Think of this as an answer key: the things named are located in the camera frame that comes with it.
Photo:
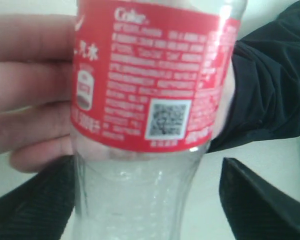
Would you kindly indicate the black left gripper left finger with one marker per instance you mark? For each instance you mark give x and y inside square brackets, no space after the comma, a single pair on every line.
[40,208]

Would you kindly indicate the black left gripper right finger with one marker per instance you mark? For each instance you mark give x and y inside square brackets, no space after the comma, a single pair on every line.
[255,209]

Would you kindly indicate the clear bottle red label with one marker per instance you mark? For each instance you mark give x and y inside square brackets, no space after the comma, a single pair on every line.
[148,77]

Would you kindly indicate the black sleeved forearm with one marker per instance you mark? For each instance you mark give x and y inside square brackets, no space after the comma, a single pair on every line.
[266,103]

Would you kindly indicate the open human hand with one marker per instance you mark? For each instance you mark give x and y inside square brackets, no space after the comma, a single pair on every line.
[36,53]

